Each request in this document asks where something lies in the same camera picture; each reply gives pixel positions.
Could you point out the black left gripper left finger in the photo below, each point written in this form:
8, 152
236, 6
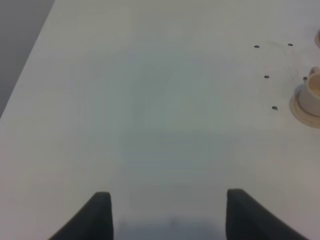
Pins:
94, 221

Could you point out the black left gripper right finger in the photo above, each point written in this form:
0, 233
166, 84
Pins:
247, 219

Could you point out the near beige cup saucer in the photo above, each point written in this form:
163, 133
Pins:
300, 114

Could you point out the near beige teacup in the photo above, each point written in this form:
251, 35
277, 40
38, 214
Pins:
309, 97

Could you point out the far beige cup saucer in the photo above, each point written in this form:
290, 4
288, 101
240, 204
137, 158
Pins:
317, 39

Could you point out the beige cup saucer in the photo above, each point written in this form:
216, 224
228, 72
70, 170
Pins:
317, 39
300, 114

